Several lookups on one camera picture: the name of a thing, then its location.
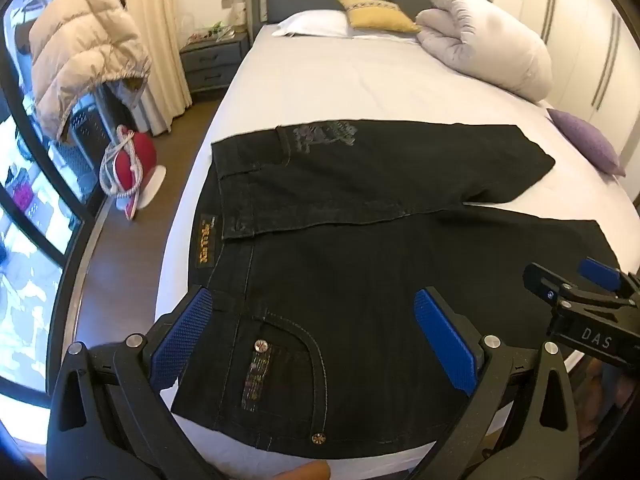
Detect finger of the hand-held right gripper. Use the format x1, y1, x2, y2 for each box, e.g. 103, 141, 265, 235
577, 256, 640, 297
522, 262, 640, 311

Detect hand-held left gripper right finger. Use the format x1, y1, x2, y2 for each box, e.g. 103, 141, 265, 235
405, 287, 608, 480

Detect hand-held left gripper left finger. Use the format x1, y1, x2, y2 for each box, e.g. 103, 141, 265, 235
45, 286, 231, 480

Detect black denim pants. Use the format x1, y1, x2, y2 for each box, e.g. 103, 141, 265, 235
170, 120, 621, 460

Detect purple cushion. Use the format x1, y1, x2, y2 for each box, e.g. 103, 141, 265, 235
546, 108, 627, 177

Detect large black-framed window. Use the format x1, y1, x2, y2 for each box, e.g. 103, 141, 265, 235
0, 0, 126, 413

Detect black perforated basket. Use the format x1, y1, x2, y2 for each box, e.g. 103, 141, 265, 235
64, 84, 132, 197

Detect rolled white duvet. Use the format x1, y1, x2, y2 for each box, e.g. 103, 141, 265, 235
415, 0, 554, 101

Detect grey nightstand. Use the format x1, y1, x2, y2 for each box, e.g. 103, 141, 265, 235
178, 30, 251, 94

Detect bed with white sheet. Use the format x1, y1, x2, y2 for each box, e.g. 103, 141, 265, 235
154, 9, 640, 462

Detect cream curtain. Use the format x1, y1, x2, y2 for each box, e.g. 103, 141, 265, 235
120, 0, 194, 137

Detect clutter on nightstand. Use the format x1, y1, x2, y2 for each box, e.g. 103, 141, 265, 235
187, 19, 237, 44

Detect beige puffer jacket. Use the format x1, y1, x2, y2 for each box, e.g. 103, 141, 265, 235
28, 0, 153, 142

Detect yellow patterned cushion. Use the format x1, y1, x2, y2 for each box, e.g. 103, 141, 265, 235
336, 0, 422, 34

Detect white pillow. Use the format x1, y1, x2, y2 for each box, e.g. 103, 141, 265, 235
271, 9, 353, 39

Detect red object with white cord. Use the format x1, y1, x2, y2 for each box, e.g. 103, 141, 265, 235
99, 125, 168, 220

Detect white wardrobe with grey handles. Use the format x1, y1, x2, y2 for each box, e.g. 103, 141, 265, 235
517, 0, 640, 163

